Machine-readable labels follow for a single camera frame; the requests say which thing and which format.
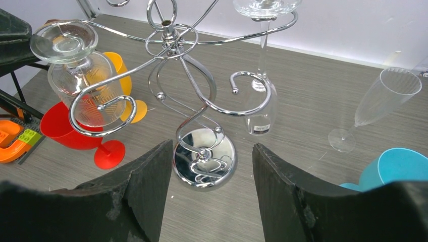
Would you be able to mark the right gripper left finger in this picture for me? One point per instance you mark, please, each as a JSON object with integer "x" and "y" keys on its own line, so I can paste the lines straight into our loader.
{"x": 126, "y": 204}

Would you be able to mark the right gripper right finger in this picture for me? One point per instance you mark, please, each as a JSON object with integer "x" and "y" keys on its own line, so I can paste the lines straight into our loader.
{"x": 297, "y": 206}

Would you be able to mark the red wine glass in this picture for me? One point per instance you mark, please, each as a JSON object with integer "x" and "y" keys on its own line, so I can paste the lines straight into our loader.
{"x": 55, "y": 124}

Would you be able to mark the chrome wine glass rack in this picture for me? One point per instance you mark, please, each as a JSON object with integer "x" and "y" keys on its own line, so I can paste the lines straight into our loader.
{"x": 204, "y": 157}

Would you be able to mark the blue wine glass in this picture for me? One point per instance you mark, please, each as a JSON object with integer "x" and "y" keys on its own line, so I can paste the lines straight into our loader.
{"x": 395, "y": 164}

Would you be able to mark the clear wine glass front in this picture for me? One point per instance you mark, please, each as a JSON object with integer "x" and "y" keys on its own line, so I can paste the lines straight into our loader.
{"x": 69, "y": 47}

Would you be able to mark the clear wine glass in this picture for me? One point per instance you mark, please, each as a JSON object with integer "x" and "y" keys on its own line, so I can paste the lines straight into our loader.
{"x": 262, "y": 122}
{"x": 69, "y": 47}
{"x": 393, "y": 87}

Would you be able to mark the yellow wine glass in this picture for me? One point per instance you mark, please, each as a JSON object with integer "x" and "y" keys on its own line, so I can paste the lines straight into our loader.
{"x": 126, "y": 84}

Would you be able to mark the clear wine glass back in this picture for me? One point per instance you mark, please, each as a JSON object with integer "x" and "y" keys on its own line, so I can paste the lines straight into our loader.
{"x": 262, "y": 122}

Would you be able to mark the green lego brick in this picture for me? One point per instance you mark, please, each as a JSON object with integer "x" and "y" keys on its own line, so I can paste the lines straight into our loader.
{"x": 30, "y": 137}

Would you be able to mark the grey lego baseplate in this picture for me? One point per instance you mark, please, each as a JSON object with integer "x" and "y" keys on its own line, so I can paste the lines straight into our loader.
{"x": 33, "y": 125}

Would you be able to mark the orange letter toy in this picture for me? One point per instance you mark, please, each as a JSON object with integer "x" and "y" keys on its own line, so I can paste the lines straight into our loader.
{"x": 11, "y": 147}

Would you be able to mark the black perforated music stand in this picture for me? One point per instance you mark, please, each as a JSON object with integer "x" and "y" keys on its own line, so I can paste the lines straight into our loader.
{"x": 16, "y": 53}

